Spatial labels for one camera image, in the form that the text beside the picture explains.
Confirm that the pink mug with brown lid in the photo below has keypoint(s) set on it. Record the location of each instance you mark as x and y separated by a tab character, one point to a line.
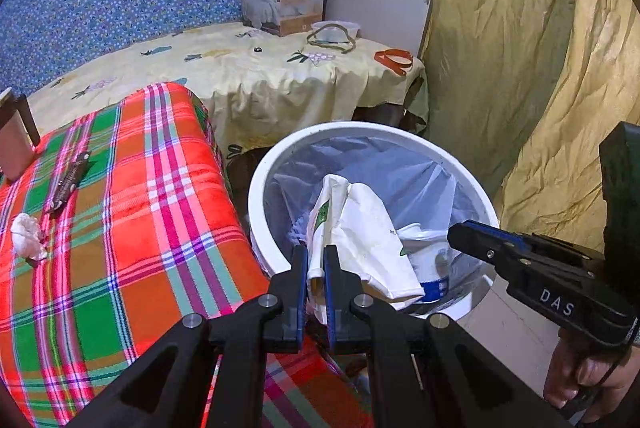
12	143

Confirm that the person's right hand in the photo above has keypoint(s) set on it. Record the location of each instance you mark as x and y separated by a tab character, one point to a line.
590	378

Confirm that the yellow printed bed sheet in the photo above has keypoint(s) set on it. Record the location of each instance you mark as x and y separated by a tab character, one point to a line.
225	73

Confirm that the crumpled white tissue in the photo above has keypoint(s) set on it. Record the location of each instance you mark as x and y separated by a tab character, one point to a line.
27	235

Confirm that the clear plastic container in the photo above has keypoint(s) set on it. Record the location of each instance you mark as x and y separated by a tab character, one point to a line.
350	28

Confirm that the dark snack wrapper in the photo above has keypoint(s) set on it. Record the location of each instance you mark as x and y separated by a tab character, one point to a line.
67	185

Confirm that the white trash bin with liner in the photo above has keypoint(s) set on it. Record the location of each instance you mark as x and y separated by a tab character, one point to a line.
390	163

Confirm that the white bag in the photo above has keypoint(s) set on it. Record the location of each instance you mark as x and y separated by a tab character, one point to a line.
360	248

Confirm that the white board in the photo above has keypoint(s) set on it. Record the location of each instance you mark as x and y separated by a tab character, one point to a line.
375	8

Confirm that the white yogurt cup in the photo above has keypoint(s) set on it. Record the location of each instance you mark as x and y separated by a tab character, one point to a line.
425	265

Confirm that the yellow green curtain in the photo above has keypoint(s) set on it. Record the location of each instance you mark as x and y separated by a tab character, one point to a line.
500	33

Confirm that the plaid tablecloth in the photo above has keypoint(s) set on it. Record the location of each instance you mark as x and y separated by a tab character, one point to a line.
125	233

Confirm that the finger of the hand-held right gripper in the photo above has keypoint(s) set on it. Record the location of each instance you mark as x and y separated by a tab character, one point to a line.
475	240
515	242

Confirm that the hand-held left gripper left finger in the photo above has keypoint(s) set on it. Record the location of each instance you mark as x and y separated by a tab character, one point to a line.
301	293

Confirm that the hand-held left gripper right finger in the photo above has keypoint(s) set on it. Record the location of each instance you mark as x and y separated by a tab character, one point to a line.
329	303

